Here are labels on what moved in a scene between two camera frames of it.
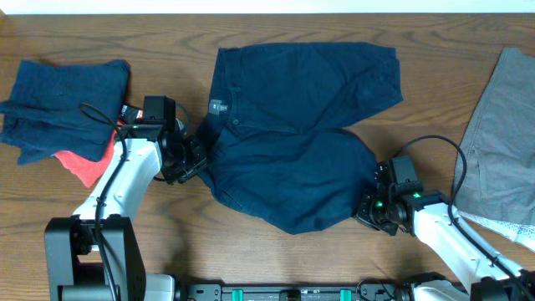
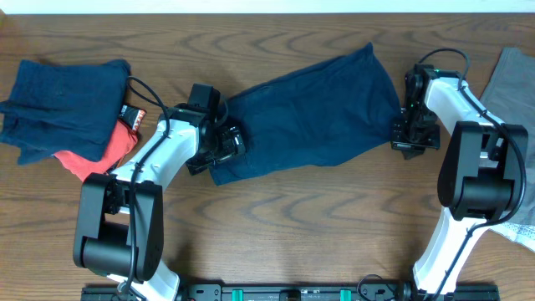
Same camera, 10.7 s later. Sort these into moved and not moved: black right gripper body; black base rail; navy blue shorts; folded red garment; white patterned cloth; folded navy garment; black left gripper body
Moved: black right gripper body; navy blue shorts; black left gripper body
Not moved: black base rail; folded navy garment; white patterned cloth; folded red garment
